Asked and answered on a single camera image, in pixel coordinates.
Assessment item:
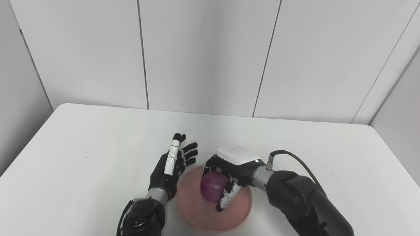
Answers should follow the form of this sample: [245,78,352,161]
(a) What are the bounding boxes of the pink round plate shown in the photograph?
[177,165,253,232]

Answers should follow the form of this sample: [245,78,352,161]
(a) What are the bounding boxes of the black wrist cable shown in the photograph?
[116,199,136,236]
[266,150,327,197]

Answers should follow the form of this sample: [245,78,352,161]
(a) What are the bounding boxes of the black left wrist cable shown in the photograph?
[116,199,136,236]

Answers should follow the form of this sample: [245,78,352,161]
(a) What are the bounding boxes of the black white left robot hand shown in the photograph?
[148,133,199,201]

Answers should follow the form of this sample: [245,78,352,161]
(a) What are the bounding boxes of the purple red onion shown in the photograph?
[200,172,230,203]

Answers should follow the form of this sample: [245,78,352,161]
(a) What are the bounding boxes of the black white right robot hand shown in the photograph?
[202,143,267,212]

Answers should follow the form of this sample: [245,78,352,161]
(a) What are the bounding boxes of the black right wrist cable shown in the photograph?
[266,150,327,197]

